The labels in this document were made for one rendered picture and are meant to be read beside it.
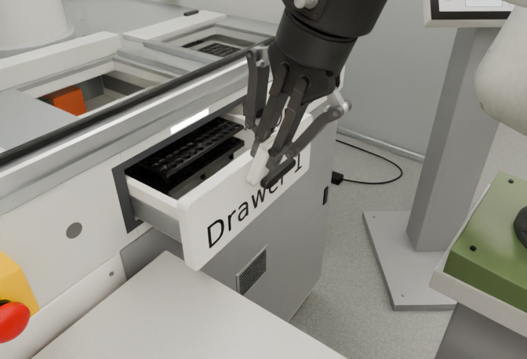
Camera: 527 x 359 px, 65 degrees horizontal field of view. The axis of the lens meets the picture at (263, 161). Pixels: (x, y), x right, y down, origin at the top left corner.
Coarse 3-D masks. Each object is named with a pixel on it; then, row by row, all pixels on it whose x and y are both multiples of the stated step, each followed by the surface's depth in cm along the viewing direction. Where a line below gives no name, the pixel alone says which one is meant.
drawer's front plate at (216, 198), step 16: (304, 128) 66; (240, 160) 55; (304, 160) 70; (224, 176) 52; (240, 176) 54; (288, 176) 66; (192, 192) 49; (208, 192) 49; (224, 192) 52; (240, 192) 56; (256, 192) 59; (192, 208) 48; (208, 208) 50; (224, 208) 54; (256, 208) 61; (192, 224) 49; (208, 224) 52; (224, 224) 55; (240, 224) 58; (192, 240) 50; (208, 240) 53; (224, 240) 56; (192, 256) 51; (208, 256) 54
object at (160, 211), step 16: (224, 160) 72; (128, 176) 58; (208, 176) 68; (144, 192) 55; (160, 192) 55; (176, 192) 64; (144, 208) 56; (160, 208) 54; (176, 208) 52; (160, 224) 56; (176, 224) 53
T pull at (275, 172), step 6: (282, 162) 57; (288, 162) 57; (294, 162) 58; (276, 168) 56; (282, 168) 56; (288, 168) 57; (270, 174) 55; (276, 174) 55; (282, 174) 56; (264, 180) 54; (270, 180) 54; (276, 180) 55; (264, 186) 54; (270, 186) 54
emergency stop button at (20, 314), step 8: (8, 304) 40; (16, 304) 40; (0, 312) 39; (8, 312) 39; (16, 312) 40; (24, 312) 40; (0, 320) 39; (8, 320) 39; (16, 320) 40; (24, 320) 41; (0, 328) 39; (8, 328) 39; (16, 328) 40; (24, 328) 41; (0, 336) 39; (8, 336) 40; (16, 336) 41
